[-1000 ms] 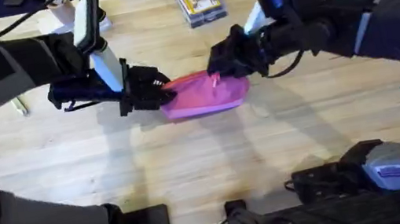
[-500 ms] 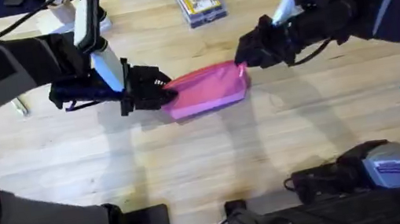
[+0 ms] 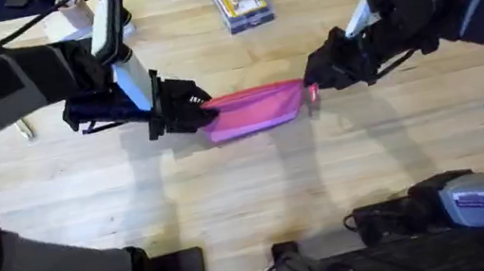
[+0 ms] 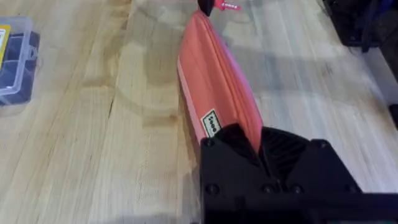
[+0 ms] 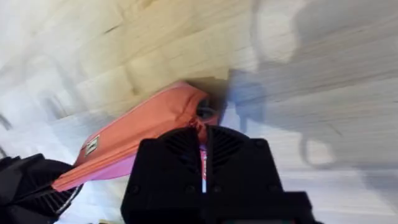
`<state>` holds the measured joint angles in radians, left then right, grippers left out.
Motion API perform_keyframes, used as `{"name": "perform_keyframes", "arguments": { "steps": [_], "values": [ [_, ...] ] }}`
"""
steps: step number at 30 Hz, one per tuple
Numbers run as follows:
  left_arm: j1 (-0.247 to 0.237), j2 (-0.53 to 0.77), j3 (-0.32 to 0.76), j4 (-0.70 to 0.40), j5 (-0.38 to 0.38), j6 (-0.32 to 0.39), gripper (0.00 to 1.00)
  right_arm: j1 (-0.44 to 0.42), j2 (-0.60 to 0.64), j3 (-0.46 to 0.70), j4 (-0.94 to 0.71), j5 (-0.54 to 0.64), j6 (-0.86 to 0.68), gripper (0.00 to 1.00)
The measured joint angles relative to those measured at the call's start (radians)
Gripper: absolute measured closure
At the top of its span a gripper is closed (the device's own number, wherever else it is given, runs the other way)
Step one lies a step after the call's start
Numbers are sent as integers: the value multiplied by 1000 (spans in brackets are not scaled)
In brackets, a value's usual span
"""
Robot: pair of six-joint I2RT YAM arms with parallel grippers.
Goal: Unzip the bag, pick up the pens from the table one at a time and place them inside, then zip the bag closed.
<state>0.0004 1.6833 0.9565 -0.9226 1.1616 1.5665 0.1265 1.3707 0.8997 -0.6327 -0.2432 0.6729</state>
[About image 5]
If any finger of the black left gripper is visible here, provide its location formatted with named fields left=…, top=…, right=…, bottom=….
left=0, top=153, right=75, bottom=205
left=12, top=183, right=84, bottom=224

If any orange and pink zip bag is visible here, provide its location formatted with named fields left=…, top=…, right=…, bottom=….
left=51, top=81, right=222, bottom=192

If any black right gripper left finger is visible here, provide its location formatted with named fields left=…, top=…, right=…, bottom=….
left=120, top=126, right=203, bottom=224

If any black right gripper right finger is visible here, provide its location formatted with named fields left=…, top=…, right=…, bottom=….
left=206, top=125, right=284, bottom=195

